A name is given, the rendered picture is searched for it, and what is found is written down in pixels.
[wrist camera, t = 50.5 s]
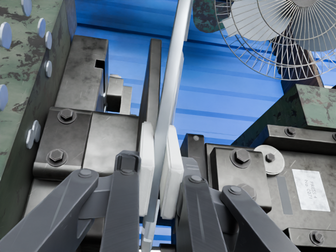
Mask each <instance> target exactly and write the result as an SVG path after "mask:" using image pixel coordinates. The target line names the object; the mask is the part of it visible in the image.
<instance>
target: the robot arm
mask: <svg viewBox="0 0 336 252"><path fill-rule="evenodd" d="M154 169H155V159H154V134H153V124H152V123H151V122H146V121H144V123H142V126H141V134H140V141H139V148H138V151H130V150H122V151H121V152H120V153H119V154H117V155H116V156H115V163H114V171H113V174H112V175H110V176H105V177H99V174H98V172H96V171H95V170H92V169H87V168H81V169H77V170H75V171H73V172H72V173H71V174H70V175H69V176H68V177H66V178H65V179H64V180H63V181H62V182H61V183H60V184H59V185H58V186H57V187H56V188H55V189H54V190H53V191H52V192H51V193H50V194H48V195H47V196H46V197H45V198H44V199H43V200H42V201H41V202H40V203H39V204H38V205H37V206H36V207H35V208H34V209H33V210H32V211H30V212H29V213H28V214H27V215H26V216H25V217H24V218H23V219H22V220H21V221H20V222H19V223H18V224H17V225H16V226H15V227H14V228H12V229H11V230H10V231H9V232H8V233H7V234H6V235H5V236H4V237H3V238H2V239H1V240H0V252H75V251H76V250H77V248H78V247H79V245H80V244H81V242H82V240H83V239H84V237H85V236H86V234H87V233H88V231H89V230H90V228H91V227H92V225H93V224H94V221H95V218H102V217H105V222H104V228H103V234H102V239H101V245H100V251H99V252H139V217H145V215H147V212H148V206H149V200H150V193H151V187H152V181H153V175H154ZM159 190H160V216H161V217H162V219H167V220H172V219H173V218H175V215H176V218H175V223H174V228H173V234H175V233H176V251H177V252H301V251H300V250H299V249H298V248H297V247H296V246H295V244H294V243H293V242H292V241H291V240H290V239H289V238H288V237H287V236H286V235H285V233H284V232H283V231H282V230H281V229H280V228H279V227H278V226H277V225H276V224H275V222H274V221H273V220H272V219H271V218H270V217H269V216H268V215H267V214H266V213H265V212H264V210H263V209H262V208H261V207H260V206H259V205H258V204H257V203H256V202H255V201H254V199H253V198H252V197H251V196H250V195H249V194H248V193H247V192H246V191H245V190H244V189H242V188H240V187H239V186H236V185H225V186H223V188H222V191H219V190H215V189H213V188H210V187H209V184H208V181H207V180H206V179H205V178H203V177H202V176H201V173H200V170H199V167H198V163H197V162H196V161H195V160H194V159H193V158H190V157H182V156H181V152H180V147H179V142H178V137H177V132H176V128H175V127H174V125H169V130H168V137H167V143H166V149H165V155H164V161H163V167H162V173H161V179H160V185H159ZM176 212H177V213H176Z"/></svg>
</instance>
